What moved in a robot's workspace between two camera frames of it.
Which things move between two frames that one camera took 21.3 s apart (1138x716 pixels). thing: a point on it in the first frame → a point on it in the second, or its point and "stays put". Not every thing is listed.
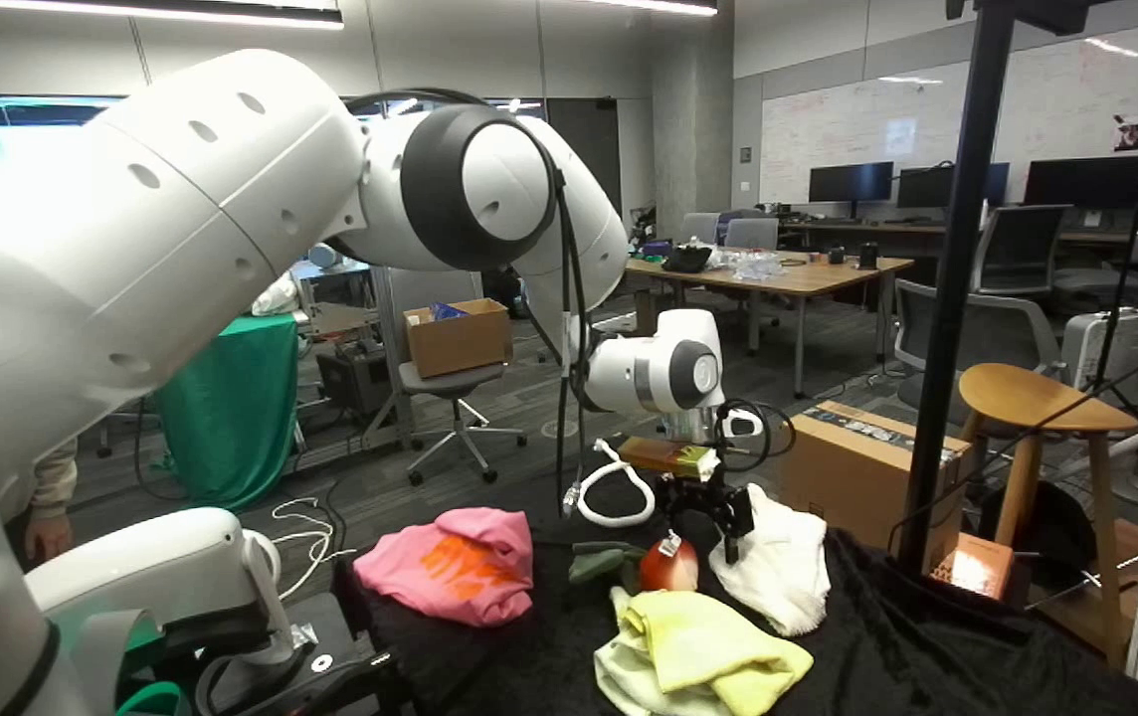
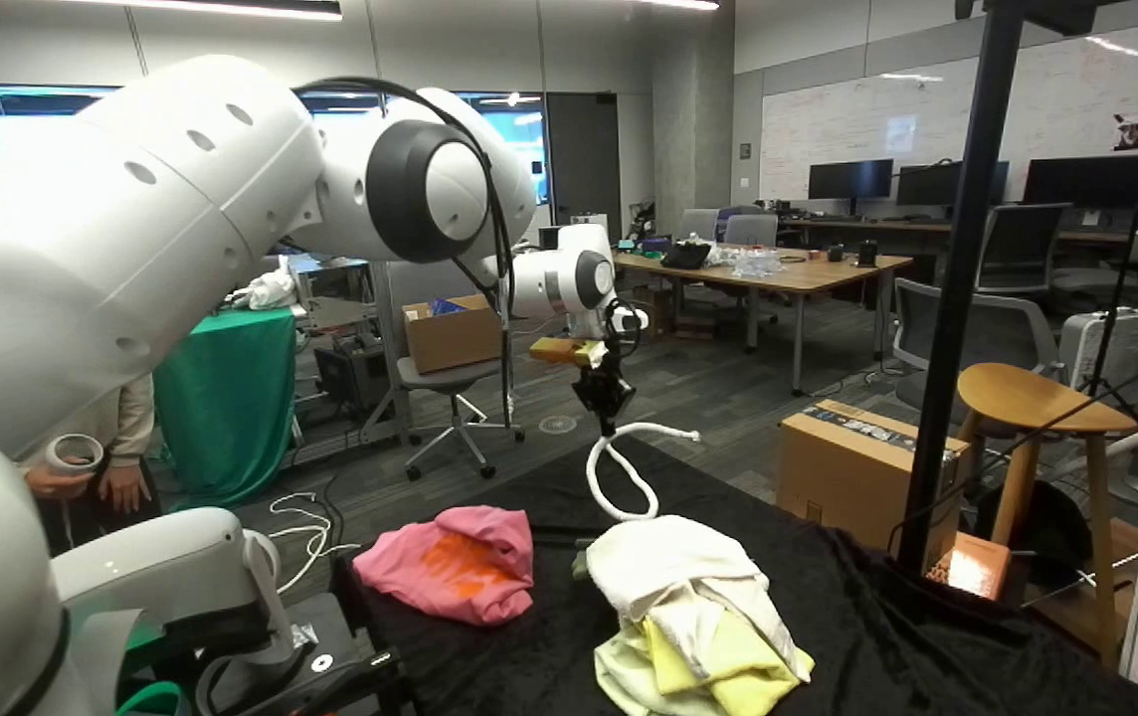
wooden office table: [788, 278] stays put
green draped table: [227, 419] stays put
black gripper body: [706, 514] → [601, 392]
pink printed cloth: [467, 564] stays put
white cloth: [777, 569] → [649, 555]
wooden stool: [1040, 402] stays put
